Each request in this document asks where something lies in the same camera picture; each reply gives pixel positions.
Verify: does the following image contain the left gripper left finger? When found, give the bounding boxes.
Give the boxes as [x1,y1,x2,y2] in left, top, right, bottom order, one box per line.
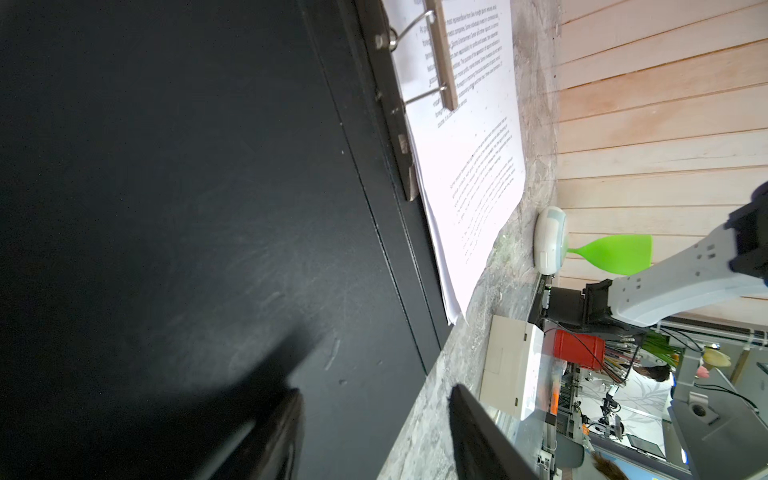
[212,389,304,479]

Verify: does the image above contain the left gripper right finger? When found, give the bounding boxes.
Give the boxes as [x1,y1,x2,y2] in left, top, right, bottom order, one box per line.
[448,384,538,480]

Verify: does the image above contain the blue folder black inside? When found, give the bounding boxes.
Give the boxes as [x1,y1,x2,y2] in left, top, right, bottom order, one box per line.
[1,1,449,479]

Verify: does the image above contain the printed paper sheet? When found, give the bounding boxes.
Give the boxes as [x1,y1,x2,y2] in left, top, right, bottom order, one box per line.
[407,1,526,323]

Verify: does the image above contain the metal folder clip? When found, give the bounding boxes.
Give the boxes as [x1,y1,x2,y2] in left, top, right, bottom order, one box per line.
[354,0,459,202]

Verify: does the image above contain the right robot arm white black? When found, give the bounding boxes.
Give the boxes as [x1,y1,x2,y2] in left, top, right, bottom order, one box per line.
[530,184,767,338]

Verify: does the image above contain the red pen holder cup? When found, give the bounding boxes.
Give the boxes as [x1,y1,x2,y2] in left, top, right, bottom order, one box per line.
[553,330,606,371]

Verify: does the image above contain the white oval alarm clock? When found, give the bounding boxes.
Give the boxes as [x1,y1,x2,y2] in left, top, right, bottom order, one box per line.
[533,206,568,275]

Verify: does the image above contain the green plastic funnel cup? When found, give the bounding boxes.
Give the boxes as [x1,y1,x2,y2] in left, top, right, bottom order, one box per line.
[567,235,653,276]

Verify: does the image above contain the white wall socket plate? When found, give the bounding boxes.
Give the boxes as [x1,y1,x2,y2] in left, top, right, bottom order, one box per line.
[480,315,544,421]

